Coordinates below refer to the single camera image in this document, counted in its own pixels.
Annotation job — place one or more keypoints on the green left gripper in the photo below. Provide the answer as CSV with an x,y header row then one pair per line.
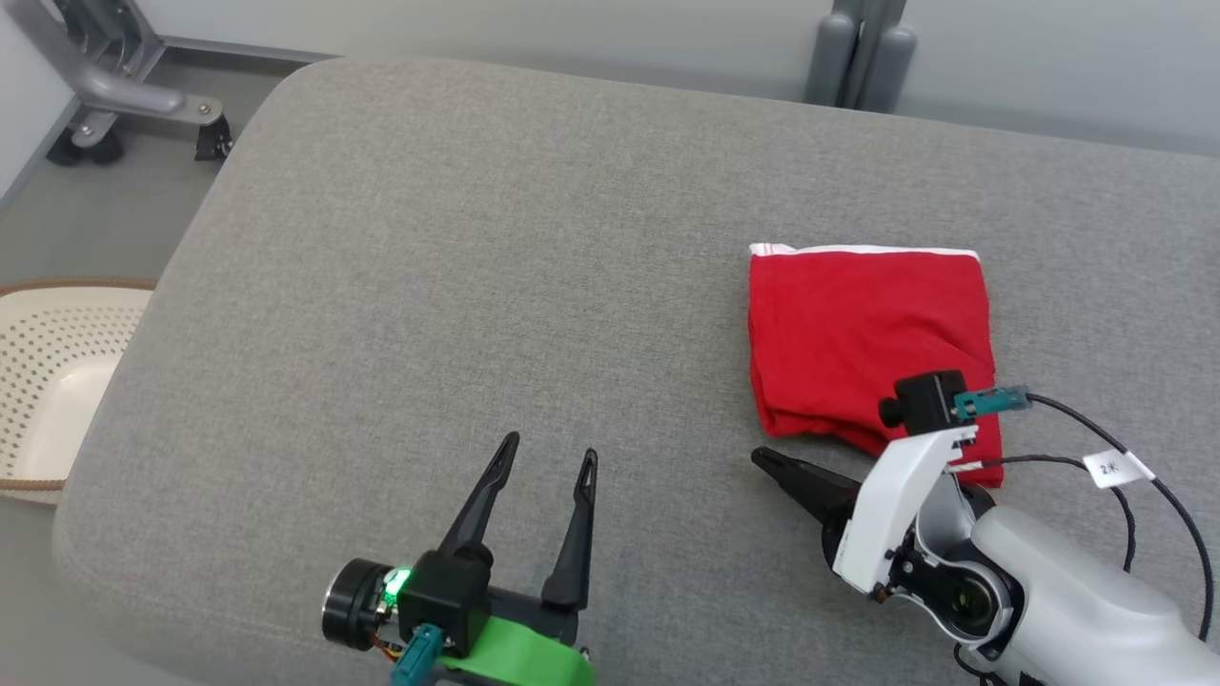
x,y
519,657

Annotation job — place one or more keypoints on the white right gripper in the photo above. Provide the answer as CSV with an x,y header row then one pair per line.
x,y
886,514

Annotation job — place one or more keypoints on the red white jersey with print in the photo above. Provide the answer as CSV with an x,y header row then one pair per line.
x,y
858,333

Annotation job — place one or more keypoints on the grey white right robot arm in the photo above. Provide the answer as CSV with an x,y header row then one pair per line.
x,y
1067,591

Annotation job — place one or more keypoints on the white perforated laundry basket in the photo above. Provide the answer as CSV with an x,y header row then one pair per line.
x,y
57,381

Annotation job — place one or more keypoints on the grey wheeled metal stand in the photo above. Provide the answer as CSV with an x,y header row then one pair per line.
x,y
124,95

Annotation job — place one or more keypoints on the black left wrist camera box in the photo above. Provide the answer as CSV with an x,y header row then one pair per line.
x,y
448,595

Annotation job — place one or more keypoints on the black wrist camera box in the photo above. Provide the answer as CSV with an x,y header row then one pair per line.
x,y
448,595
920,400

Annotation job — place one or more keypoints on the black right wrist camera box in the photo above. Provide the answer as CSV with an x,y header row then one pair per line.
x,y
920,400

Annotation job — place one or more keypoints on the grey partition post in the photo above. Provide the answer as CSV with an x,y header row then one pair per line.
x,y
891,67

